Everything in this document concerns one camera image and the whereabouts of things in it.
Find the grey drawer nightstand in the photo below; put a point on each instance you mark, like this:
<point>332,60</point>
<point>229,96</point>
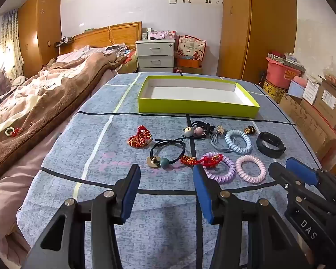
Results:
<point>155,54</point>

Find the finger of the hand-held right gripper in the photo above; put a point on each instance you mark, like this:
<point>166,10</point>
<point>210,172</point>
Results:
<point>280,173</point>
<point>302,169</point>

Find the long flat cardboard box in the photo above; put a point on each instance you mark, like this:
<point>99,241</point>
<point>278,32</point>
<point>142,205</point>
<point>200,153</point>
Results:
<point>308,120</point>

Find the black fitness band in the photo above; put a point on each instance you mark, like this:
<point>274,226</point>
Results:
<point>270,147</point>

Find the pink plastic bin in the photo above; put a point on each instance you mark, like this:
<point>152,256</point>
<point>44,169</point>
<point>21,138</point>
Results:
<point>281,70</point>

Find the brown plush blanket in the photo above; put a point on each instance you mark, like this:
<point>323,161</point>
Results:
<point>44,95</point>

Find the pink bed sheet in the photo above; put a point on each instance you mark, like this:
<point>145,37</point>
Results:
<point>5,196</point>

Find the pink box on nightstand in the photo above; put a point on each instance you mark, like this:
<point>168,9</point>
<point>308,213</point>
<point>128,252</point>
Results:
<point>161,35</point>

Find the large wooden wardrobe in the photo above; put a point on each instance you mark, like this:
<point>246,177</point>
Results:
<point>257,28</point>

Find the tall wooden cabinet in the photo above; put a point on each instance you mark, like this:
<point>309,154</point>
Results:
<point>39,30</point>

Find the patterned curtain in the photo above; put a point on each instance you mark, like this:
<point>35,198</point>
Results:
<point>12,42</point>

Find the red white gift bag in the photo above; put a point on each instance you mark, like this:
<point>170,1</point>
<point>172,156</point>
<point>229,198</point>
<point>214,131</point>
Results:
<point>191,47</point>

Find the pale blue pink box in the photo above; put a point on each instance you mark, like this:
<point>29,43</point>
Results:
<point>296,88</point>

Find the small white carton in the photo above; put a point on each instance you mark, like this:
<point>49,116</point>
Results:
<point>310,91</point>

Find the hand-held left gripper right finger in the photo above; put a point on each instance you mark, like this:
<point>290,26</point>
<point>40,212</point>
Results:
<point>203,194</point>

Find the yellow-green cardboard box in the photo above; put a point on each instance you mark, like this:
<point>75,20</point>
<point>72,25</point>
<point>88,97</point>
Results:
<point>198,105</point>

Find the yellow patterned box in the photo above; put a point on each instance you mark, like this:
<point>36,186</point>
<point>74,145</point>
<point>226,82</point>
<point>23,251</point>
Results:
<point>274,89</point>

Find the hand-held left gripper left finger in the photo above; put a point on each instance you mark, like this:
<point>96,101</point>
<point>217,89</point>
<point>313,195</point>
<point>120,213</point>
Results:
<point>130,194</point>

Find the orange box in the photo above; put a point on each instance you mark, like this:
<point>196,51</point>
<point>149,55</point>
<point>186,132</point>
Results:
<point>189,62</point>

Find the wooden headboard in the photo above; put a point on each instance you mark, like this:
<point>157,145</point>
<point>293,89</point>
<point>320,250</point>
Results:
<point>100,35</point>

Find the red drink can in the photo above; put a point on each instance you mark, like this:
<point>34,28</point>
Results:
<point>178,69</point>

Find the open brown cardboard box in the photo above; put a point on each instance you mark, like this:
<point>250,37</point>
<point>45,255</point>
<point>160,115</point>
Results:
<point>331,101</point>

